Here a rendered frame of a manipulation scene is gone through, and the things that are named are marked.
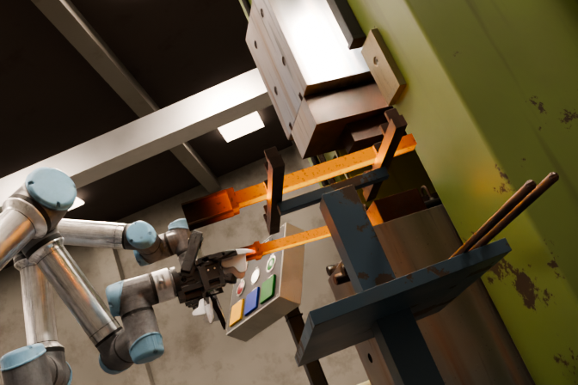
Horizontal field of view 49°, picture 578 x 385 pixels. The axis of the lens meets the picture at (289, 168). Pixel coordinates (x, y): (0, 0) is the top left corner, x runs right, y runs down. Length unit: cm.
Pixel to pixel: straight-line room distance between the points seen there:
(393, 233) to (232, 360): 878
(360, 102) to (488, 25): 45
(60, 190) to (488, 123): 95
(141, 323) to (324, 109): 73
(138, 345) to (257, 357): 860
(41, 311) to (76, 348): 904
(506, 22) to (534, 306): 62
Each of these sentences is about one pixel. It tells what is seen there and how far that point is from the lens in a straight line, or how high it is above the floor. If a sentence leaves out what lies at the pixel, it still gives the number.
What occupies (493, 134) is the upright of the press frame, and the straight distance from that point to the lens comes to 135.
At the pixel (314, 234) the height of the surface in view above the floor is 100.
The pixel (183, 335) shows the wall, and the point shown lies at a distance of 1043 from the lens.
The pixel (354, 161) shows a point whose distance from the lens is 116.
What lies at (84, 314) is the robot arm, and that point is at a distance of 163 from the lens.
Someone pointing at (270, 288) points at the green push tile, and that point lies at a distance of 203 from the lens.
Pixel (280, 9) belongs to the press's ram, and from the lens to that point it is 187.
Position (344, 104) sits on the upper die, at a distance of 178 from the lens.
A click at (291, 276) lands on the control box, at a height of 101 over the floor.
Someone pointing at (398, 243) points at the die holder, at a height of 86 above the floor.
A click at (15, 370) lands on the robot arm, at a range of 189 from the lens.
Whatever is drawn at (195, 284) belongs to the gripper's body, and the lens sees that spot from 156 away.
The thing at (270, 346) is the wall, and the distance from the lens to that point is 1006.
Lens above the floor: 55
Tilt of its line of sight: 22 degrees up
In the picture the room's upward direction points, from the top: 23 degrees counter-clockwise
